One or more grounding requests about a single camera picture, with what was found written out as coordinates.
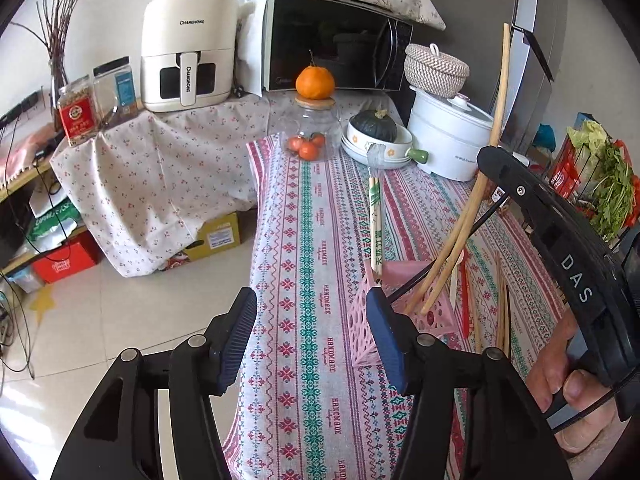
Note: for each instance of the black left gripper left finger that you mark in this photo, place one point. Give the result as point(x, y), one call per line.
point(116, 436)

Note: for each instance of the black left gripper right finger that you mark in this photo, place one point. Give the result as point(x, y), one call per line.
point(507, 436)

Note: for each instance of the light wooden chopstick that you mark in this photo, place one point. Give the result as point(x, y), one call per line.
point(426, 293)

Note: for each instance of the red plastic spoon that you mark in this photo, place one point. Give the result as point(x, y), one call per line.
point(466, 321)

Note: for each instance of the white plastic spoon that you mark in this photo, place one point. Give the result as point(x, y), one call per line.
point(453, 288)

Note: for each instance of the person's right hand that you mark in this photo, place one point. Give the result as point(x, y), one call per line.
point(551, 374)

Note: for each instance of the leafy green vegetables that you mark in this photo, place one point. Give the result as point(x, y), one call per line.
point(608, 189)

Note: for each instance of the patterned striped tablecloth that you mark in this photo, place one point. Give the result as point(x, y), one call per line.
point(304, 411)

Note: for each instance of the red box on shelf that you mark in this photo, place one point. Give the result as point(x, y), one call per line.
point(81, 254)

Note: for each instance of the white electric cooking pot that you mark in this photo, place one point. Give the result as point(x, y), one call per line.
point(451, 131)

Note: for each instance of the yellow cardboard box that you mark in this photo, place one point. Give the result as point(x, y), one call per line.
point(215, 236)

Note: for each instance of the dark green squash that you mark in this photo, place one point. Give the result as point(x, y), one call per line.
point(375, 123)

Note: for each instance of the woven lidded basket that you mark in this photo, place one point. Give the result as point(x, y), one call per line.
point(434, 71)

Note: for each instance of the grey refrigerator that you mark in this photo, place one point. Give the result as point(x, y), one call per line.
point(473, 33)

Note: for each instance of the glass jar with tangerines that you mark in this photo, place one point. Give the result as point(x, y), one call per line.
point(309, 129)

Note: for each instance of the black microwave oven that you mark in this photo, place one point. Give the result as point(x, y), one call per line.
point(362, 46)

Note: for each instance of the red label glass jar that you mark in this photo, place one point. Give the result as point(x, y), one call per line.
point(77, 111)

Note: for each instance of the large orange on jar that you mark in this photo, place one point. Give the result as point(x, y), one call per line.
point(315, 82)

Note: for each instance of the black lid clear jar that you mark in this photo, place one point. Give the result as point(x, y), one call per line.
point(113, 87)

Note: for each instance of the white air fryer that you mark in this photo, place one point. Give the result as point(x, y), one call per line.
point(187, 53)

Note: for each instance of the vase of dry twigs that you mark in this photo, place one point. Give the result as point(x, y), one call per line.
point(54, 18)

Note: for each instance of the black wire rack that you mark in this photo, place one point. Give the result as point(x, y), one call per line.
point(564, 177)

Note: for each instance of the white ceramic dish green handle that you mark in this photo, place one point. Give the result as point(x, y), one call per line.
point(383, 155)

